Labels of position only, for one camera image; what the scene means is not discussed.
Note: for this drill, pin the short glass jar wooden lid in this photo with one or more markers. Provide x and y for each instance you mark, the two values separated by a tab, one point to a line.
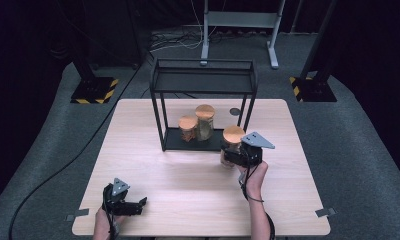
188	122

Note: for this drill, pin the black metal shelf rack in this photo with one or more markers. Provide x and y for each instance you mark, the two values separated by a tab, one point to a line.
174	141

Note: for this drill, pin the person's left hand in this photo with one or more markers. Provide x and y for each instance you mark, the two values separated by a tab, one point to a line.
101	223

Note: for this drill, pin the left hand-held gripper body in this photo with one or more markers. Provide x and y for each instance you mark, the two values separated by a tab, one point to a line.
118	196

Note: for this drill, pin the glass jar of brown spices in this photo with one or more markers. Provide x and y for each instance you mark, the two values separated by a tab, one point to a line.
233	134

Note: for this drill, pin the black stand with striped base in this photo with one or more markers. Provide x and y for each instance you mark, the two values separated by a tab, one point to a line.
316	89
93	90

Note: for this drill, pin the grey metal pole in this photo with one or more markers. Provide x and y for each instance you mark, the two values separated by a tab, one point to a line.
296	16

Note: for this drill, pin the round grey table grommet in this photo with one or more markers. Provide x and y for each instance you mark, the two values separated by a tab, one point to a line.
235	111

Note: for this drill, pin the glass jar of dried leaves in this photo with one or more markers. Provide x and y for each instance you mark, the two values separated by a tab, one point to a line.
204	111

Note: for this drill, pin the grey metal stand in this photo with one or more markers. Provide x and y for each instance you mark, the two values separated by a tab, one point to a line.
241	19

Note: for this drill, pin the grey table edge bracket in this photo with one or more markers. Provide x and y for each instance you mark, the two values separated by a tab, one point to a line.
78	214
325	212

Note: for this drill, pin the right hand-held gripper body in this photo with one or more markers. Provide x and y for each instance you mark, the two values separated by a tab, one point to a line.
254	146

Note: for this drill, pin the person's right hand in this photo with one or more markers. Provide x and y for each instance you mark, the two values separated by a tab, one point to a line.
256	180

